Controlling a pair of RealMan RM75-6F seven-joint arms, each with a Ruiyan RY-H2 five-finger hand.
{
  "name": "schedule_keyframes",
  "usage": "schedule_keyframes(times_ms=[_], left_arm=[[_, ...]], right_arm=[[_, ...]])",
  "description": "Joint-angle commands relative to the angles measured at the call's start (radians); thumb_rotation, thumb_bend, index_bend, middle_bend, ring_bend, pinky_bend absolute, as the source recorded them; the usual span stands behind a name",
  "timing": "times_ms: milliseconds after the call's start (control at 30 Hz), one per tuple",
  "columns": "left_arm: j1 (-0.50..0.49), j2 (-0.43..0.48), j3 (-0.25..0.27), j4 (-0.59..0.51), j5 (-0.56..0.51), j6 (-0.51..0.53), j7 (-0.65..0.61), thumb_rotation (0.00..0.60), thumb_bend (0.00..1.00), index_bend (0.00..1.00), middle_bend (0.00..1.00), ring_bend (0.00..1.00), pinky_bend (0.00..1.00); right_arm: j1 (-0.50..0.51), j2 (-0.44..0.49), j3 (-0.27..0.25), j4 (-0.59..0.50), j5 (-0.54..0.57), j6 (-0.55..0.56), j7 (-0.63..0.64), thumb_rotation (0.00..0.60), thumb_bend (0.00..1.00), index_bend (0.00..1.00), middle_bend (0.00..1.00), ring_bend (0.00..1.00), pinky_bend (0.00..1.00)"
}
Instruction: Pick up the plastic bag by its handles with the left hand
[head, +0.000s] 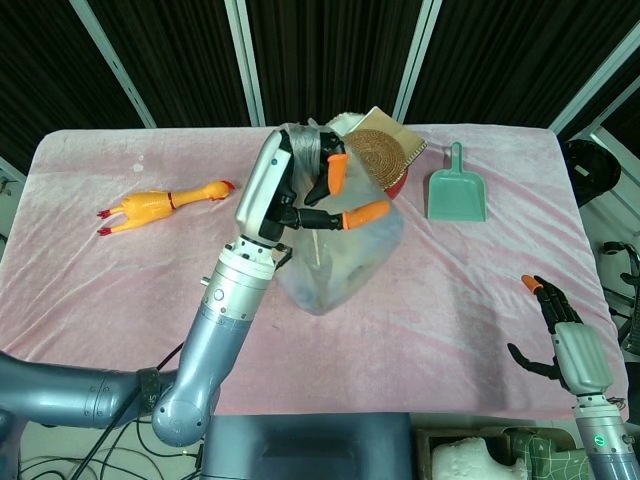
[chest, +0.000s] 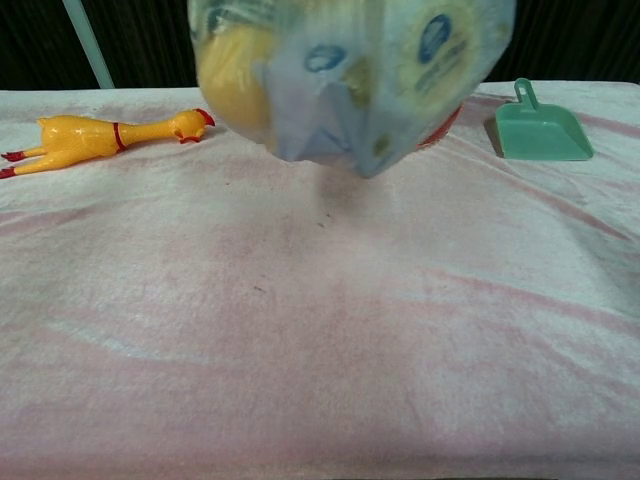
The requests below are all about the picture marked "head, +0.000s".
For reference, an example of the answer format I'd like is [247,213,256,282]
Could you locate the white frame pole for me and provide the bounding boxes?
[546,21,640,137]
[68,0,158,129]
[224,0,267,128]
[393,0,443,127]

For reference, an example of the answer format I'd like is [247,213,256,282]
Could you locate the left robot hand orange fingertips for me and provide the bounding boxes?
[233,127,392,247]

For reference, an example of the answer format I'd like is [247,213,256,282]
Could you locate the black round stool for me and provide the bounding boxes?
[561,138,623,208]

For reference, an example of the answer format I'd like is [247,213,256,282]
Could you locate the brown spiral notebook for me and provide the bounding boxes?
[356,105,429,167]

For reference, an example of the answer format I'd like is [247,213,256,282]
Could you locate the white foam block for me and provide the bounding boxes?
[431,433,529,480]

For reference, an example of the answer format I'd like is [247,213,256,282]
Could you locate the clear plastic bag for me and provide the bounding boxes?
[276,117,407,317]

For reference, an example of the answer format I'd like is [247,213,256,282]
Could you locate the black velcro strap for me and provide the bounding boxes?
[135,366,163,408]

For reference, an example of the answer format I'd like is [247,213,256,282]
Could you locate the right robot hand orange fingertip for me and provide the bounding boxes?
[506,273,614,398]

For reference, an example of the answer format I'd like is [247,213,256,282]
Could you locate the black pleated curtain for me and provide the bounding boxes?
[0,0,640,176]

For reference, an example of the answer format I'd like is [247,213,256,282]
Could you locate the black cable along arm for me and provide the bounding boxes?
[73,343,185,480]

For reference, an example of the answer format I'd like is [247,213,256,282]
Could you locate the green patterned cloth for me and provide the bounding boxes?
[519,432,594,480]

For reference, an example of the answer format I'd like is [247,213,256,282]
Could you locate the yellow rubber chicken toy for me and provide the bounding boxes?
[96,179,237,238]

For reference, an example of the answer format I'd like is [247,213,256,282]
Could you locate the pink plush table cloth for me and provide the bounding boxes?
[0,124,632,419]

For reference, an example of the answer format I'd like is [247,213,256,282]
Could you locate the round woven rattan coaster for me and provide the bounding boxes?
[344,129,408,192]

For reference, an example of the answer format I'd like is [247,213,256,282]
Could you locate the green plastic dustpan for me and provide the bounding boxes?
[425,141,489,223]

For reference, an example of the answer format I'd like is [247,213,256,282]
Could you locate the dark robot torso base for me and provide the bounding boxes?
[199,412,417,480]

